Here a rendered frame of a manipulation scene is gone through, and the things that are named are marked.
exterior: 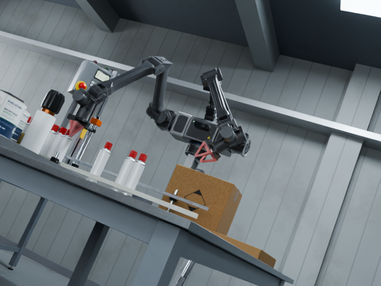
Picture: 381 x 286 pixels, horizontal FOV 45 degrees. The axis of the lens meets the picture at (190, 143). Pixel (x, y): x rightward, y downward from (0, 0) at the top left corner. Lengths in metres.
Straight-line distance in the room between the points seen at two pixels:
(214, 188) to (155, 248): 1.11
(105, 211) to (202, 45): 4.51
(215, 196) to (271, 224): 2.57
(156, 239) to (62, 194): 0.31
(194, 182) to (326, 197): 2.49
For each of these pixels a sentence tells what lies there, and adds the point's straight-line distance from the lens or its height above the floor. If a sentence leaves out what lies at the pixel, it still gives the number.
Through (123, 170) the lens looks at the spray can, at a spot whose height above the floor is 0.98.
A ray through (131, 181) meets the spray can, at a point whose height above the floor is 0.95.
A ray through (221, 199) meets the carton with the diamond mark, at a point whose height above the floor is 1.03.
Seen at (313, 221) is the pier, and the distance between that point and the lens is 4.45.
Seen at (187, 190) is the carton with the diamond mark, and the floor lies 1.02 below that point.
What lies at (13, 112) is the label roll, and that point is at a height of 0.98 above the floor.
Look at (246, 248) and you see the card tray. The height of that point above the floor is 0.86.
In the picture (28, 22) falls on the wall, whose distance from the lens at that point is 6.91.
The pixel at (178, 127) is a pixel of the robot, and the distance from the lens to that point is 2.84.
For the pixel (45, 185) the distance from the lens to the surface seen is 1.28.
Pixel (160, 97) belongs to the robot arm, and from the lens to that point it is 2.66.
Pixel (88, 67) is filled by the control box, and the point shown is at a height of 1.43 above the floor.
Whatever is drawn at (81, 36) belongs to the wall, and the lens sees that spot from 6.30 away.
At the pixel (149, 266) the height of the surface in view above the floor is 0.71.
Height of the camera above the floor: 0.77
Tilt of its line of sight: 12 degrees up
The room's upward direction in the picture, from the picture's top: 23 degrees clockwise
